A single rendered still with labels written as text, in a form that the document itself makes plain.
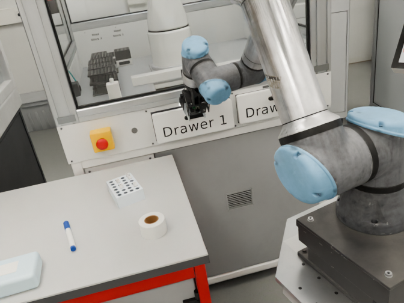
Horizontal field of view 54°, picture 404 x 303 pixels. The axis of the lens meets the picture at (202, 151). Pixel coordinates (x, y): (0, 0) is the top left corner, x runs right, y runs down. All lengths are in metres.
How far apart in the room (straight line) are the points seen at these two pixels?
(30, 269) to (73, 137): 0.56
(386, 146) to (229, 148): 0.87
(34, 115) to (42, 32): 3.11
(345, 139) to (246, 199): 1.02
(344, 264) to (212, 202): 0.91
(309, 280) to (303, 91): 0.40
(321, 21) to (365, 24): 3.65
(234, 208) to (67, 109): 0.78
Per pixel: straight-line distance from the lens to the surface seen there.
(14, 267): 1.06
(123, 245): 1.07
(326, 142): 0.70
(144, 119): 1.42
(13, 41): 4.79
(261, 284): 1.96
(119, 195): 1.22
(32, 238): 1.22
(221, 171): 1.58
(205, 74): 1.06
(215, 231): 1.73
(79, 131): 1.44
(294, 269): 0.92
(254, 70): 1.08
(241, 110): 1.47
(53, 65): 1.38
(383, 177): 0.81
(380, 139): 0.77
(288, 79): 0.71
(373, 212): 0.85
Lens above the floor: 1.40
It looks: 26 degrees down
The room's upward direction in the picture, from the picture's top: 9 degrees counter-clockwise
